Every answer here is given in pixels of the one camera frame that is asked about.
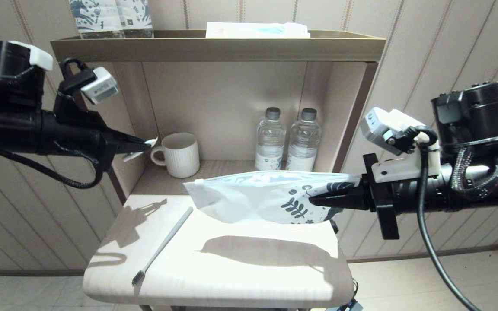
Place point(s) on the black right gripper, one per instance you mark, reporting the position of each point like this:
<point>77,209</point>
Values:
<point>383,203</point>

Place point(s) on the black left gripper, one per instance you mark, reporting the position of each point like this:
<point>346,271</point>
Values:
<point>107,149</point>

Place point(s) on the small white toothpaste tube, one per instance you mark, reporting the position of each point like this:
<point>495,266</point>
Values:
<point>153,141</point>

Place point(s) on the white blue floral pouch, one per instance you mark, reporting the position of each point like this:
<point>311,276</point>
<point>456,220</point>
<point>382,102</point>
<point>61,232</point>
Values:
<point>249,196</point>

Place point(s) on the grey toothbrush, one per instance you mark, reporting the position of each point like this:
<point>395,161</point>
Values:
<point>164,244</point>

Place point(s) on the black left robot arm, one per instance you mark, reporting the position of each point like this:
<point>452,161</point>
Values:
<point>15,129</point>

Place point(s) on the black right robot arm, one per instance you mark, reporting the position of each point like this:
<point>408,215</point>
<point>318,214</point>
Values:
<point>474,112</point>

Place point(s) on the white ribbed mug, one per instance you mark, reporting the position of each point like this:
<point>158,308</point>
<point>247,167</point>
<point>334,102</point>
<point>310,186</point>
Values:
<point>182,157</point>

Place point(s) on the clear water bottle grey cap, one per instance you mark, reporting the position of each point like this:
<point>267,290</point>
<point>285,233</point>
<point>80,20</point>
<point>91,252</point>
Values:
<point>269,142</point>
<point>303,142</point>

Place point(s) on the black blue-edged device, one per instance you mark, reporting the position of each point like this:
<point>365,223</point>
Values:
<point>346,306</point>

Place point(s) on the beige wooden shelf unit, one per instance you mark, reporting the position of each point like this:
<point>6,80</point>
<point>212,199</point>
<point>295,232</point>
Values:
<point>231,95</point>

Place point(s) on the white blue flat packet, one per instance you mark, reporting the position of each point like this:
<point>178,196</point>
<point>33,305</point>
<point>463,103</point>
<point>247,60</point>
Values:
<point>253,30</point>

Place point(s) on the black left camera bracket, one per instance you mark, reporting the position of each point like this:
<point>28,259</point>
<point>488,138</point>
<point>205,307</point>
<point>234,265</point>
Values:
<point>76,112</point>

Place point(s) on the white right camera bracket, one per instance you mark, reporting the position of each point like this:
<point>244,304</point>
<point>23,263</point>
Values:
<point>404,170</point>

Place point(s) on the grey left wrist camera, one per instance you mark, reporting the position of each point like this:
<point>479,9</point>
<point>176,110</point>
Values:
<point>100,86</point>

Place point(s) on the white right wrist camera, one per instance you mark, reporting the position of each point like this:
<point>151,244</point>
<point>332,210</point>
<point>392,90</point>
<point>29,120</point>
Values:
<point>381,127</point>

